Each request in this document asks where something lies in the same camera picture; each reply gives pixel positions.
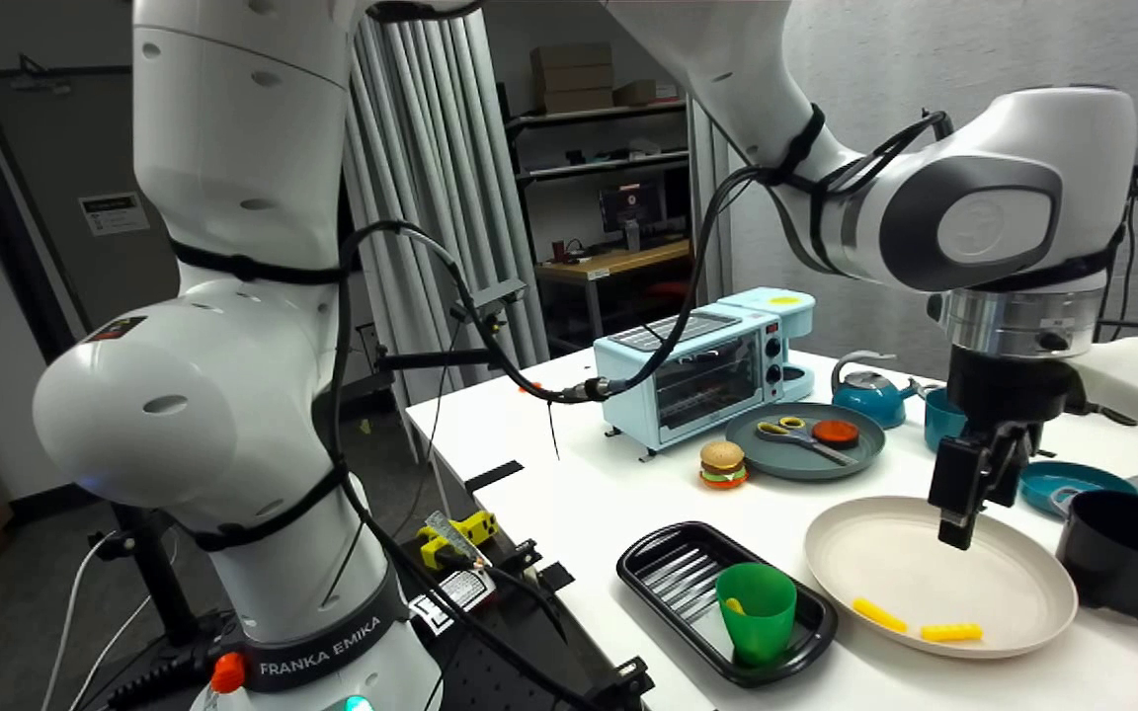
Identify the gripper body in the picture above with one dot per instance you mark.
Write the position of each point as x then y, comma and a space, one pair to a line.
1004, 390

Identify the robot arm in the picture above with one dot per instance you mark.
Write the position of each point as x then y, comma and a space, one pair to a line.
233, 395

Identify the teal cup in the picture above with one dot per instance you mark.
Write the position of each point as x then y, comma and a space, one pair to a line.
942, 420

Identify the beige plate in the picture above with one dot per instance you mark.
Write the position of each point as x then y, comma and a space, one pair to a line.
925, 563

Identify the grey-green plate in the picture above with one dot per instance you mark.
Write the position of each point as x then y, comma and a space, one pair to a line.
796, 462

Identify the green plastic cup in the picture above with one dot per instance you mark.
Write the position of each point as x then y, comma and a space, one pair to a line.
759, 617

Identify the teal lid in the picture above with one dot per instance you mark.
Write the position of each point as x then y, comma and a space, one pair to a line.
1058, 479

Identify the teal toy kettle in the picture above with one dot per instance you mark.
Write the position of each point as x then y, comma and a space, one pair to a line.
870, 395

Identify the orange-red round toy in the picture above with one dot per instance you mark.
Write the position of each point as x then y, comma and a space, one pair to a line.
836, 433

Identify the black pot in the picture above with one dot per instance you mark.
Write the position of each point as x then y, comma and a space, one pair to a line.
1132, 568

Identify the yellow toy fry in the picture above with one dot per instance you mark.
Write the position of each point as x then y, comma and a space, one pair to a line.
951, 632
878, 613

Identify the toy burger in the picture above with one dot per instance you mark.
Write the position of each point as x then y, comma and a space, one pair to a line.
723, 464

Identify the toy oven door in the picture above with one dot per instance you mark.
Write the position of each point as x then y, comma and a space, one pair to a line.
709, 385

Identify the light blue toy oven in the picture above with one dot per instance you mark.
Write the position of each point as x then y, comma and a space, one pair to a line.
697, 346

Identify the black plastic tray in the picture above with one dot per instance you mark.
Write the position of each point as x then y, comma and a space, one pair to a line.
673, 583

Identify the wooden desk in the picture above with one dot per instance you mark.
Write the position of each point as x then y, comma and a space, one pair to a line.
618, 262

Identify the monitor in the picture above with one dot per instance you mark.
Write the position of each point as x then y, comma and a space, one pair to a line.
631, 205

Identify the black zip tie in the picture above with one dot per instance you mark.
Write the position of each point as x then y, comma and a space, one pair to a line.
553, 430

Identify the black shelf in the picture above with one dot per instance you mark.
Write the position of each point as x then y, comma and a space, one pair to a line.
599, 168

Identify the black tape strip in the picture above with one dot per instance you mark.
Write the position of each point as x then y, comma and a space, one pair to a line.
493, 477

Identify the stack of cardboard boxes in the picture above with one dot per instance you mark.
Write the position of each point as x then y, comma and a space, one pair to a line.
571, 79

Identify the white label tag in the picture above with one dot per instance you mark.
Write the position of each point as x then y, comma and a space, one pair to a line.
455, 595

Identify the orange-red button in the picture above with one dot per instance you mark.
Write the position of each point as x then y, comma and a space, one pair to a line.
227, 673

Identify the paper sign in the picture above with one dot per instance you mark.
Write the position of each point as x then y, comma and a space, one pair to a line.
115, 213

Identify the grey door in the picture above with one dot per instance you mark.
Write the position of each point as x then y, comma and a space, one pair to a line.
65, 148

